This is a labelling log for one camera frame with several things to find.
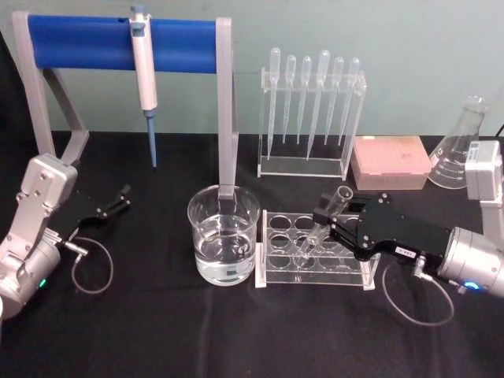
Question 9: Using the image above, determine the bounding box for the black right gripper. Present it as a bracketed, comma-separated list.
[312, 191, 454, 273]

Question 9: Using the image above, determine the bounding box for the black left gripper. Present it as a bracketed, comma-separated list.
[50, 183, 133, 241]

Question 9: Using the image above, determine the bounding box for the clear glass test tube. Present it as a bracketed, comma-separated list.
[293, 185, 354, 273]

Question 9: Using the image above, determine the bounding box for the clear acrylic pipette rack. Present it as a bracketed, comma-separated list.
[257, 66, 368, 178]

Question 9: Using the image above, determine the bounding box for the beige box of pipette tips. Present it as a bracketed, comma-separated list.
[352, 135, 432, 191]

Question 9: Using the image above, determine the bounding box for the clear acrylic test tube rack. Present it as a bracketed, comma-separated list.
[254, 209, 381, 291]

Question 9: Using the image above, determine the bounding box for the glass beaker with water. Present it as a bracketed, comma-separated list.
[187, 184, 261, 287]

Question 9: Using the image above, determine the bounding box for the white and blue micropipette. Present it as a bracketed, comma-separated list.
[129, 3, 159, 169]

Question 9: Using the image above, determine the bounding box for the clear glass conical flask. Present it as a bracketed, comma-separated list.
[427, 95, 491, 191]

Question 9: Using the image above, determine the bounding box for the clear plastic transfer pipette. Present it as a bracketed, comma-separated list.
[339, 57, 361, 146]
[306, 49, 332, 162]
[265, 46, 283, 161]
[281, 54, 298, 145]
[323, 56, 346, 146]
[295, 54, 313, 146]

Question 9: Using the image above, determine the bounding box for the black table cloth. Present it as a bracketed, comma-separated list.
[0, 30, 504, 378]

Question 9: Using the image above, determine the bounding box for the grey stand with blue bar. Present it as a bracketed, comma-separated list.
[11, 10, 240, 216]

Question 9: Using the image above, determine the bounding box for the left gripper's thin grey cable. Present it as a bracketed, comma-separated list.
[58, 235, 115, 295]

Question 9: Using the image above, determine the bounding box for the gripper's thin grey cable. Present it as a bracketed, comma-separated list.
[58, 235, 115, 295]
[382, 254, 468, 327]

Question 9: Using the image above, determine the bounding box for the right gripper's thin grey cable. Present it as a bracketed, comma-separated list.
[382, 254, 468, 327]

